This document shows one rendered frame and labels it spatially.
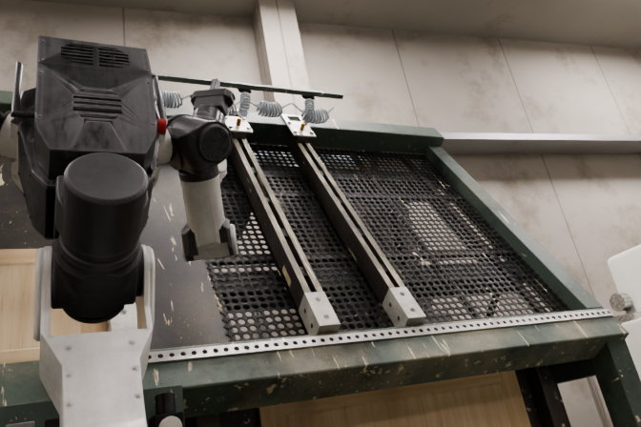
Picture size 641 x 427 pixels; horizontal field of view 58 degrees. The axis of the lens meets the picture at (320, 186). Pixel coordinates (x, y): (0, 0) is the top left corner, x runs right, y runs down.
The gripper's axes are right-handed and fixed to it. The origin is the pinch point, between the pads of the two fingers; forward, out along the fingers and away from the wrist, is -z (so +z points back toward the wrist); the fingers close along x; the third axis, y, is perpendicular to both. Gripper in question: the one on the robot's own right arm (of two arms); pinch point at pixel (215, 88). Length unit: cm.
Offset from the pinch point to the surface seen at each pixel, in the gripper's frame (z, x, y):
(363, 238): 20, -37, 55
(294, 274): 43, -19, 34
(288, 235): 27, -15, 40
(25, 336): 73, 33, 0
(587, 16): -364, -232, 301
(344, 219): 13, -30, 54
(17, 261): 51, 47, 5
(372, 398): 71, -39, 60
